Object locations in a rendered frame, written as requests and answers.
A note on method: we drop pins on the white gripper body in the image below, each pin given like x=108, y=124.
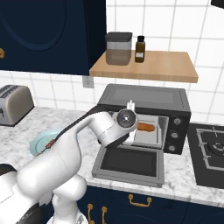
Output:
x=130, y=138

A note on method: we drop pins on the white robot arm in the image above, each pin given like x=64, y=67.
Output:
x=58, y=166

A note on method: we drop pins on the toaster oven glass door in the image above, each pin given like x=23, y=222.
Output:
x=128, y=162

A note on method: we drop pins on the black toaster oven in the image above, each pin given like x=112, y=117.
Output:
x=145, y=97

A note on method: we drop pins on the red kebab skewer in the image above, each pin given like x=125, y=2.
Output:
x=50, y=144

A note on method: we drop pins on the silver toaster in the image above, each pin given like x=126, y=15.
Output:
x=14, y=103

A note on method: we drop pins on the black hob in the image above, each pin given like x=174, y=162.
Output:
x=208, y=157

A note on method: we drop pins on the navy base cupboards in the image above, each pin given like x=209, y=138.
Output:
x=175, y=211

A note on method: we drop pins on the brown glass bottle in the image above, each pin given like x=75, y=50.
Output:
x=140, y=49

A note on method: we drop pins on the light blue plate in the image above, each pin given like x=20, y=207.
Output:
x=39, y=143

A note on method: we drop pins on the grey jar with black lid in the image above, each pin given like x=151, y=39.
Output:
x=118, y=48

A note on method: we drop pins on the black range hood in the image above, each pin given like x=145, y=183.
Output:
x=218, y=3

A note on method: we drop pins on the white wall socket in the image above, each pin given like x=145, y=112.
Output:
x=88, y=82

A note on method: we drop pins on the wooden wall shelf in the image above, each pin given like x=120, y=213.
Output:
x=163, y=65

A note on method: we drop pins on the navy wall cupboard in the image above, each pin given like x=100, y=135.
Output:
x=49, y=32

